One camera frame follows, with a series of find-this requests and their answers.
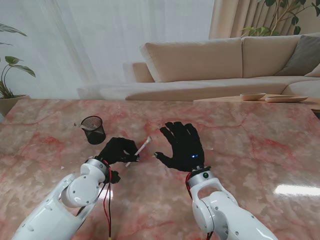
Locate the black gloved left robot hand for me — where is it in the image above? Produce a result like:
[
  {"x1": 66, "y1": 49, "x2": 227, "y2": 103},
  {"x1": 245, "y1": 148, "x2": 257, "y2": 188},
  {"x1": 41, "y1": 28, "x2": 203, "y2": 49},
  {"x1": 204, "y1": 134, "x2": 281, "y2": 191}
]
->
[{"x1": 96, "y1": 136, "x2": 141, "y2": 166}]

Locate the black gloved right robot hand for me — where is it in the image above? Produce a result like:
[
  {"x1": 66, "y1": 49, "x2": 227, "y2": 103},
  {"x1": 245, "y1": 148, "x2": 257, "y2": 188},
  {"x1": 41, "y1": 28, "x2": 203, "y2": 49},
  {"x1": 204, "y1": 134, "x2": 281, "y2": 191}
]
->
[{"x1": 154, "y1": 121, "x2": 206, "y2": 173}]

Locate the white straw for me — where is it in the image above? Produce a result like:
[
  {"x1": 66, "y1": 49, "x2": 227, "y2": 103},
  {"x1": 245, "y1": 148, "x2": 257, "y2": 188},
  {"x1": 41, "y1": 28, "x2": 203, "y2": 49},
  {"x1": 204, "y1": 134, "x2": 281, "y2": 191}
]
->
[{"x1": 124, "y1": 135, "x2": 153, "y2": 168}]

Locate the black mesh holder cup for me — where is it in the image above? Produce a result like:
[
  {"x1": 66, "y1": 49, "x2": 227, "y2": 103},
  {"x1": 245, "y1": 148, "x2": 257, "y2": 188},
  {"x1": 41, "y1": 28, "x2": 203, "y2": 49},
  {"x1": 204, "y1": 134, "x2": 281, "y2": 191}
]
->
[{"x1": 80, "y1": 116, "x2": 107, "y2": 145}]

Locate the wooden bowl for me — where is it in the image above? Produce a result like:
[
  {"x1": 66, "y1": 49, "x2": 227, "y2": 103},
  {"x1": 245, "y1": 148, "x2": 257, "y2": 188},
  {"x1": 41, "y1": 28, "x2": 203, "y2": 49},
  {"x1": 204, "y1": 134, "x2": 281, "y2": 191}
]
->
[{"x1": 239, "y1": 92, "x2": 267, "y2": 102}]

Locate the beige sofa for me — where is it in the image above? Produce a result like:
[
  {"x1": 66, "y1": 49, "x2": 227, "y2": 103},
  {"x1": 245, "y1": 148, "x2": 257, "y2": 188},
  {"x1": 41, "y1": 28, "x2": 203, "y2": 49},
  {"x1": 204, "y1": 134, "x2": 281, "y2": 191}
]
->
[{"x1": 77, "y1": 33, "x2": 320, "y2": 102}]

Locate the flat wooden plate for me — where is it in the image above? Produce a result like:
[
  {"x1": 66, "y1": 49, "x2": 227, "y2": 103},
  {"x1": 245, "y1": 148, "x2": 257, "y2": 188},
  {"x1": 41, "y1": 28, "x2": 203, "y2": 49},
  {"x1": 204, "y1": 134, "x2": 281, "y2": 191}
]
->
[{"x1": 264, "y1": 95, "x2": 309, "y2": 103}]

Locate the sheer white curtain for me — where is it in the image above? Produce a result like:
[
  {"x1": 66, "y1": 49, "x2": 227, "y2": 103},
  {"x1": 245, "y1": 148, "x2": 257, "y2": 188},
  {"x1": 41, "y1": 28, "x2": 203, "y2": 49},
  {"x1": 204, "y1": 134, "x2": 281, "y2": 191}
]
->
[{"x1": 0, "y1": 0, "x2": 216, "y2": 100}]

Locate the pale plant pot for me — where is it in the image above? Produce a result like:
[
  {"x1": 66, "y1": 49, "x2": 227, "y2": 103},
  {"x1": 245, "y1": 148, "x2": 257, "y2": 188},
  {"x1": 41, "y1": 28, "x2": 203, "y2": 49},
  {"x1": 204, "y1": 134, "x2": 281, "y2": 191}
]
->
[{"x1": 0, "y1": 94, "x2": 31, "y2": 118}]

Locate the large-leaf green plant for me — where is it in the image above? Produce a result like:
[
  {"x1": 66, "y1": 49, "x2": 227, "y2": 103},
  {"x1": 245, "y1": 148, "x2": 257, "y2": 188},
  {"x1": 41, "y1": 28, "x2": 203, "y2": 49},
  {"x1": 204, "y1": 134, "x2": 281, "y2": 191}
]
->
[{"x1": 0, "y1": 22, "x2": 37, "y2": 100}]

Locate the small-leaf green tree plant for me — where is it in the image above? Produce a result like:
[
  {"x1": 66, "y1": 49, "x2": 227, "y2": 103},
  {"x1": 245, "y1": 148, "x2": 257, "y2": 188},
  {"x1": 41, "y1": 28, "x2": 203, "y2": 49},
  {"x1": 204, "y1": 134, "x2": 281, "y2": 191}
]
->
[{"x1": 240, "y1": 0, "x2": 307, "y2": 38}]

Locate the beige curtain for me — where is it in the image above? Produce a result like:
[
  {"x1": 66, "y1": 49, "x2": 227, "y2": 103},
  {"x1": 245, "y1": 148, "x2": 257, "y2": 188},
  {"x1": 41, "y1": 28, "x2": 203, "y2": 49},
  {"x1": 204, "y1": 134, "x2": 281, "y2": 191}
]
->
[{"x1": 208, "y1": 0, "x2": 320, "y2": 40}]

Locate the grey cushion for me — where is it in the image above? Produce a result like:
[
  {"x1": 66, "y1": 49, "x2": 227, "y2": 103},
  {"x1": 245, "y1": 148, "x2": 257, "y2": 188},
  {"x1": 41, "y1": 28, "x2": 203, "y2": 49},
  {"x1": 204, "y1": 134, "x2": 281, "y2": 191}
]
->
[{"x1": 276, "y1": 34, "x2": 320, "y2": 77}]

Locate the cream cushion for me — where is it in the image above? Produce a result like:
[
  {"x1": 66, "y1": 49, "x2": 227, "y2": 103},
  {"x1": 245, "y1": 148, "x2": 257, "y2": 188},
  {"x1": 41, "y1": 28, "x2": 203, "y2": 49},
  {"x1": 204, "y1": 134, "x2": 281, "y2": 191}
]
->
[{"x1": 304, "y1": 65, "x2": 320, "y2": 78}]

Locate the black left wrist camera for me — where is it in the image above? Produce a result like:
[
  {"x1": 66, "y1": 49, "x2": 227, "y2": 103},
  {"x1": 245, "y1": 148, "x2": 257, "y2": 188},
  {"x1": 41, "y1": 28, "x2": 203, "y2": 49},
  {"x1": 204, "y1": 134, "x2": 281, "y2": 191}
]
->
[{"x1": 109, "y1": 169, "x2": 121, "y2": 185}]

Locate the red and black cable bundle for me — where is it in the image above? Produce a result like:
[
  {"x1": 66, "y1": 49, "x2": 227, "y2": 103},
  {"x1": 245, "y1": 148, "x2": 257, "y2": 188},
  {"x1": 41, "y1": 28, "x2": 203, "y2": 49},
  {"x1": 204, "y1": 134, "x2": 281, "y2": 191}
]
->
[
  {"x1": 185, "y1": 172, "x2": 213, "y2": 240},
  {"x1": 99, "y1": 167, "x2": 113, "y2": 240}
]

